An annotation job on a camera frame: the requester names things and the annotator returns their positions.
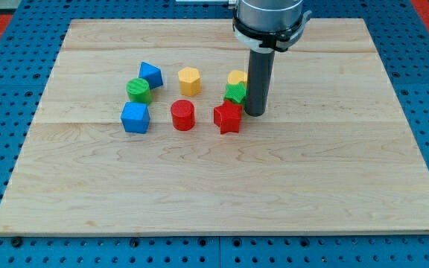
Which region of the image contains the yellow hexagon block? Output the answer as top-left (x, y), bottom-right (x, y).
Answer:
top-left (178, 67), bottom-right (201, 97)

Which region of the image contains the red star block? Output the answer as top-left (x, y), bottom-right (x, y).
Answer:
top-left (214, 100), bottom-right (243, 134)

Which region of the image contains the black and white clamp ring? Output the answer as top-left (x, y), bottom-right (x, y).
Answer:
top-left (232, 10), bottom-right (313, 54)

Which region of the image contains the green star block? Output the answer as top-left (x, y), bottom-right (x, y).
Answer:
top-left (223, 83), bottom-right (247, 106)

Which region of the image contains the red cylinder block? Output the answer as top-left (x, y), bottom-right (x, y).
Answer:
top-left (171, 99), bottom-right (195, 131)

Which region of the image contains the yellow block behind star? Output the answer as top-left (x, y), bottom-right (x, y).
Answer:
top-left (227, 70), bottom-right (248, 87)

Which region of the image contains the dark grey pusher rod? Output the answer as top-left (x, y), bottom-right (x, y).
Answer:
top-left (244, 50), bottom-right (275, 117)

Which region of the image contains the wooden board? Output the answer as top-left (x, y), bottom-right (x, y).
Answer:
top-left (0, 19), bottom-right (429, 237)

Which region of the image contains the blue cube block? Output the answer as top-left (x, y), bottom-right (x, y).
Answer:
top-left (121, 102), bottom-right (150, 134)

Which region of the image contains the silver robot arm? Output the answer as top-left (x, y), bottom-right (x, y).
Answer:
top-left (235, 0), bottom-right (303, 32)

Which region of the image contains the green cylinder block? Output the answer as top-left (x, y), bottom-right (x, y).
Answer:
top-left (126, 78), bottom-right (152, 105)

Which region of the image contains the blue triangle block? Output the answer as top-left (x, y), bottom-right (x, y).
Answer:
top-left (139, 62), bottom-right (163, 89)

